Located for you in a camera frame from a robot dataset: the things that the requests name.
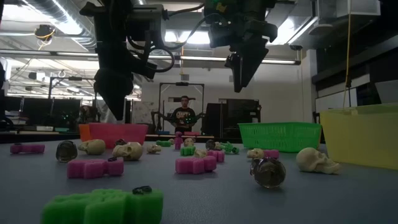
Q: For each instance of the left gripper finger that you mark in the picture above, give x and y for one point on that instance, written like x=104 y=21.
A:
x=115 y=93

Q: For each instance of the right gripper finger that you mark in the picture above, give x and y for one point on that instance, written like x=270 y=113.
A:
x=237 y=74
x=250 y=62

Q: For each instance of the background black robot arm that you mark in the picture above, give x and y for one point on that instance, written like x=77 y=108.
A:
x=160 y=118
x=199 y=117

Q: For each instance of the grey cloth sheet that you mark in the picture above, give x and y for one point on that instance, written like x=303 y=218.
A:
x=100 y=115

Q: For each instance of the white paper board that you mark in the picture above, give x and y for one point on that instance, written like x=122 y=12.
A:
x=144 y=112

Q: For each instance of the black equipment cabinet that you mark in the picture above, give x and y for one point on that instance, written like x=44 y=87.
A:
x=236 y=115

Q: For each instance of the pink round bowl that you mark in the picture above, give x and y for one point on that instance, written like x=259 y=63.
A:
x=116 y=133

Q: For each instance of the background work table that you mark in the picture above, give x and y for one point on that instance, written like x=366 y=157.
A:
x=149 y=136

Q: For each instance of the person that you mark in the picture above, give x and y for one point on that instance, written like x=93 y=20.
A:
x=184 y=118

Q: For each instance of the green plastic basket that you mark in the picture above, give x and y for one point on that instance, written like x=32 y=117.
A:
x=280 y=137

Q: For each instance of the pink sponge centre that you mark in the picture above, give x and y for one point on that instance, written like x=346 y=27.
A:
x=196 y=165

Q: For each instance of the large green sponge foreground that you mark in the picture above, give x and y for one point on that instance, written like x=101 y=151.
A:
x=105 y=208

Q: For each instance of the yellow plastic bin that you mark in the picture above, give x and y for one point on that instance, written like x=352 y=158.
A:
x=360 y=140

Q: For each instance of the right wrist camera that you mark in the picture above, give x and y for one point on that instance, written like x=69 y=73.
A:
x=219 y=35

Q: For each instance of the black gantry frame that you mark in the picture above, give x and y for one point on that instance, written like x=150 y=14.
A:
x=182 y=83
x=74 y=78

